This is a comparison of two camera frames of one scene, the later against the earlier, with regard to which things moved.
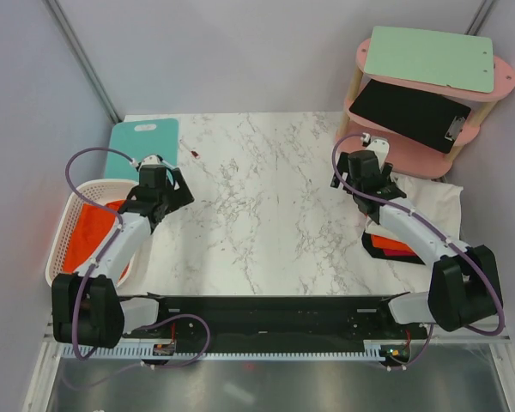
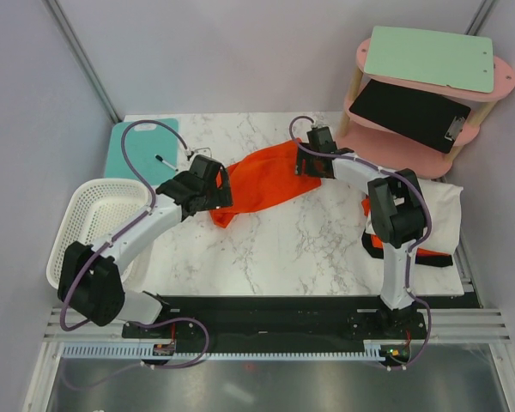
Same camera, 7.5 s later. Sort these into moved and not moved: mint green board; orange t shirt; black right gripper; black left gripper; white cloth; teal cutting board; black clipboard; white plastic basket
Moved: black right gripper; orange t shirt; black left gripper
Not moved: teal cutting board; white plastic basket; white cloth; mint green board; black clipboard
